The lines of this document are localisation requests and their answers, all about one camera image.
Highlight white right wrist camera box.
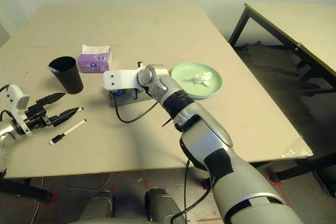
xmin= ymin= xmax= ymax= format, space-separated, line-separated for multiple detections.
xmin=102 ymin=69 xmax=141 ymax=91

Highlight blue plastic plate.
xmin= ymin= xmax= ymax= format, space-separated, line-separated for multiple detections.
xmin=188 ymin=93 xmax=219 ymax=101

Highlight thin white floor cable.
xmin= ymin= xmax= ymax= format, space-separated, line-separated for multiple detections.
xmin=33 ymin=173 xmax=114 ymax=218

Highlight black sunglasses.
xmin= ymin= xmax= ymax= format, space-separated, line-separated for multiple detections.
xmin=110 ymin=89 xmax=128 ymax=98

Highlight white marker black cap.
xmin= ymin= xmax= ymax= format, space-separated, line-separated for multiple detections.
xmin=49 ymin=119 xmax=87 ymax=146

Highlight grey robot right leg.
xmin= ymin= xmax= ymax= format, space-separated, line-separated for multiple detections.
xmin=145 ymin=187 xmax=187 ymax=224

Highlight purple tissue pack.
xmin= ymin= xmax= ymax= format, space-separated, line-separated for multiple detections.
xmin=77 ymin=44 xmax=114 ymax=74

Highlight grey robot torso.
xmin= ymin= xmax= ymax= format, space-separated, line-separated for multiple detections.
xmin=68 ymin=217 xmax=148 ymax=224

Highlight black table base beam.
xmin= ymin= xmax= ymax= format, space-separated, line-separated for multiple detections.
xmin=272 ymin=155 xmax=336 ymax=198

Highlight grey robot left leg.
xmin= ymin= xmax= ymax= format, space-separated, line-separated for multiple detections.
xmin=78 ymin=190 xmax=116 ymax=224

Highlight black framed side table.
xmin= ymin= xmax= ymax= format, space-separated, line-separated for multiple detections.
xmin=228 ymin=2 xmax=336 ymax=96

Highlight white tissue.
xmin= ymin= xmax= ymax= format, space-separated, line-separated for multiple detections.
xmin=193 ymin=71 xmax=213 ymax=87

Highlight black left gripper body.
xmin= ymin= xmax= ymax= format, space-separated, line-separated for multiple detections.
xmin=25 ymin=103 xmax=53 ymax=130

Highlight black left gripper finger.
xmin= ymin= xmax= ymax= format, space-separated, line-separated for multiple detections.
xmin=35 ymin=92 xmax=66 ymax=106
xmin=51 ymin=107 xmax=81 ymax=127

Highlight clear plastic wrap scrap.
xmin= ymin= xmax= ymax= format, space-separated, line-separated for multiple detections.
xmin=282 ymin=138 xmax=314 ymax=159

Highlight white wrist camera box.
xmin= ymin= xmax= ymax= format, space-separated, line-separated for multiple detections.
xmin=5 ymin=84 xmax=34 ymax=137
xmin=102 ymin=69 xmax=141 ymax=91

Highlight black metal table leg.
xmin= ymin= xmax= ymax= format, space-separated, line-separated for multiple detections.
xmin=0 ymin=178 xmax=54 ymax=204

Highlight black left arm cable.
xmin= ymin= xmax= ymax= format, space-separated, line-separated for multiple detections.
xmin=0 ymin=84 xmax=13 ymax=123

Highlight grey robot leg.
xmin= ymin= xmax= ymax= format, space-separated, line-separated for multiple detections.
xmin=78 ymin=190 xmax=116 ymax=224
xmin=145 ymin=187 xmax=187 ymax=224

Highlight light green plastic plate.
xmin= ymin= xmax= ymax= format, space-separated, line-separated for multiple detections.
xmin=170 ymin=61 xmax=224 ymax=101

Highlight grey glasses case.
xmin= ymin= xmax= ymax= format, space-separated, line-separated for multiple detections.
xmin=109 ymin=89 xmax=160 ymax=108

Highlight black tapered cup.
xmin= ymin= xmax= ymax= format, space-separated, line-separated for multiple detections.
xmin=47 ymin=56 xmax=84 ymax=95

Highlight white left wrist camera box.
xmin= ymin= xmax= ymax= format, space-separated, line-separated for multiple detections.
xmin=5 ymin=84 xmax=34 ymax=137

